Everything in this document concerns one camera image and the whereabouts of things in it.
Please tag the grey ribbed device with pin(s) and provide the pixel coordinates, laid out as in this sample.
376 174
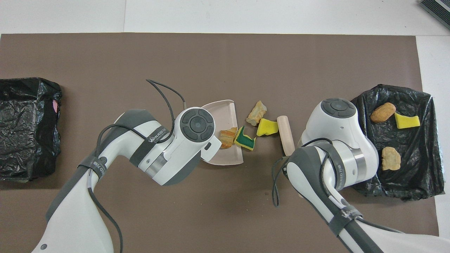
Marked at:
437 7

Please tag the orange croissant piece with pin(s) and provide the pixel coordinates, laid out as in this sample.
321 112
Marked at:
227 137

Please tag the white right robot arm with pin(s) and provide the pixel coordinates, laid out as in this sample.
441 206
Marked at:
337 140

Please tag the beige plastic dustpan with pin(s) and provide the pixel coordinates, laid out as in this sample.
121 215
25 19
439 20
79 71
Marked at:
221 112

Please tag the grey-beige bread chunk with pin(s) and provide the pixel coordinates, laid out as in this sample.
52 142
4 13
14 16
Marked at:
256 113

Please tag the black bag bin pink spot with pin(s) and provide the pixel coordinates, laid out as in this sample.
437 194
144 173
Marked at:
21 158

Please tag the brown bread roll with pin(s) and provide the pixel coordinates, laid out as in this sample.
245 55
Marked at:
382 112

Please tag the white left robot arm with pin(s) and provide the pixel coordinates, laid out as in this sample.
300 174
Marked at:
77 218

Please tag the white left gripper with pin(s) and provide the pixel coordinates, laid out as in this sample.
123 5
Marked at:
212 151

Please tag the yellow green sponge piece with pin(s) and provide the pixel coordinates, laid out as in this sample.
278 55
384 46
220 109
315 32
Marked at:
244 140

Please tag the black bag lined bin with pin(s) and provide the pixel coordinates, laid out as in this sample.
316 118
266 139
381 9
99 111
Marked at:
415 168

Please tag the brown table mat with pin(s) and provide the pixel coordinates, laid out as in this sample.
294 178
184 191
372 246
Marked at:
211 63

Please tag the beige hand brush black bristles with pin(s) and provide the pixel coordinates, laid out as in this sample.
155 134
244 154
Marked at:
285 135

